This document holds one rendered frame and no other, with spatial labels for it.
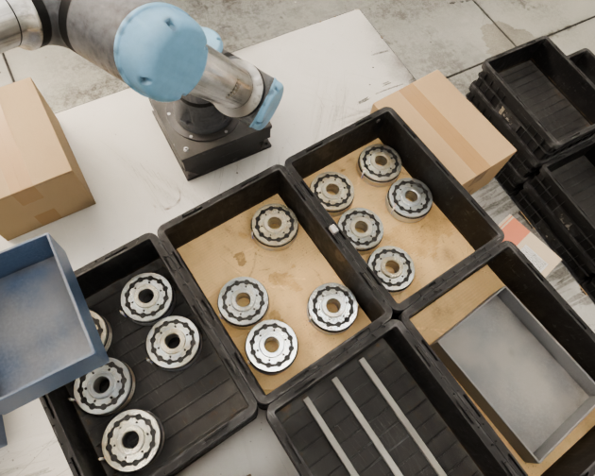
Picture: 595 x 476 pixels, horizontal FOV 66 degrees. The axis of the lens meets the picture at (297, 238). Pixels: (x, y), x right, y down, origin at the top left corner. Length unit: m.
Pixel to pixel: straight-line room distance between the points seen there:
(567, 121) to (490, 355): 1.13
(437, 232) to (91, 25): 0.80
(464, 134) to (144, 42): 0.84
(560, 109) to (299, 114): 1.02
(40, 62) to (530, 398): 2.44
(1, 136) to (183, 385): 0.71
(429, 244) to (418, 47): 1.75
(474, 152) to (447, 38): 1.64
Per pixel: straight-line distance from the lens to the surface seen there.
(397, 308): 0.90
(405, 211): 1.06
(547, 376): 1.10
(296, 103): 1.39
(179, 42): 0.64
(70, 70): 2.59
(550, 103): 1.98
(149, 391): 0.96
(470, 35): 2.87
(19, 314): 0.81
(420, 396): 0.99
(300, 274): 0.99
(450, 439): 1.00
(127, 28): 0.63
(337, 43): 1.57
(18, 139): 1.24
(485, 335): 1.05
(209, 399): 0.94
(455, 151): 1.19
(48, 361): 0.77
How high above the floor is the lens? 1.76
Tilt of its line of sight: 66 degrees down
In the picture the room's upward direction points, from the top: 9 degrees clockwise
